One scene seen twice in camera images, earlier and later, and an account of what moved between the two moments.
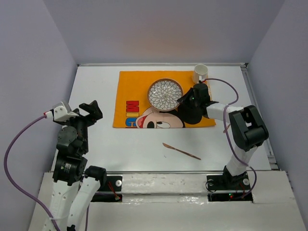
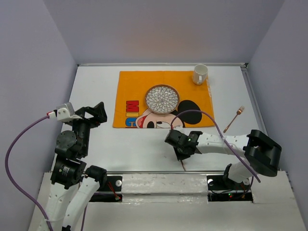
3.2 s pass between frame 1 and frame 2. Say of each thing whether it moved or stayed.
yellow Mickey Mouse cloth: stayed
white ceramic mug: stayed
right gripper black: moved
